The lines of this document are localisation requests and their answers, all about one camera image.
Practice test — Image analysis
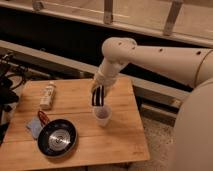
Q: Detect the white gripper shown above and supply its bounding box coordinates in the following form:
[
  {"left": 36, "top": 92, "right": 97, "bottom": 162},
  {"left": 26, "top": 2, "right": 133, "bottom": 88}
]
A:
[{"left": 91, "top": 61, "right": 119, "bottom": 106}]

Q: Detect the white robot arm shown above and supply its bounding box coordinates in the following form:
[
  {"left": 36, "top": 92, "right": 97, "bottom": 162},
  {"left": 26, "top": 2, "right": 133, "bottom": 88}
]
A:
[{"left": 92, "top": 37, "right": 213, "bottom": 171}]

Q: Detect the white ceramic cup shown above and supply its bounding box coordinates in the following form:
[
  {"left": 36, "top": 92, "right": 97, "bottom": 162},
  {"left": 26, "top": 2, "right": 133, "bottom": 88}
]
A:
[{"left": 93, "top": 105, "right": 112, "bottom": 127}]

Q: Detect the wooden table board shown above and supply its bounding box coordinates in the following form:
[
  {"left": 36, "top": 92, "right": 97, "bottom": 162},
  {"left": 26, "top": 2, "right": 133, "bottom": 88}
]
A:
[{"left": 0, "top": 77, "right": 151, "bottom": 171}]

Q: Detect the black frying pan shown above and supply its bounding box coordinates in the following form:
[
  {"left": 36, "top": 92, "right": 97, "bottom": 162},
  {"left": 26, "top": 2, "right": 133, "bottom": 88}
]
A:
[{"left": 37, "top": 110, "right": 78, "bottom": 158}]

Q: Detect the blue cloth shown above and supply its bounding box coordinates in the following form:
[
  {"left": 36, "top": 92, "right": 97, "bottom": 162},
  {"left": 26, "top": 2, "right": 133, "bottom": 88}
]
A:
[{"left": 26, "top": 117, "right": 43, "bottom": 139}]

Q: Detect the grey metal rail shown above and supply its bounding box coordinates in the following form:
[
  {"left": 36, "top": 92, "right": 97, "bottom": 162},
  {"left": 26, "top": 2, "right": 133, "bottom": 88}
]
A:
[{"left": 0, "top": 39, "right": 213, "bottom": 120}]

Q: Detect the black cables and equipment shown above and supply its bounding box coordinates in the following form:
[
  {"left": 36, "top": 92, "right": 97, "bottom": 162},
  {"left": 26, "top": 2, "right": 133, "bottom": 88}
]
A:
[{"left": 0, "top": 50, "right": 28, "bottom": 146}]

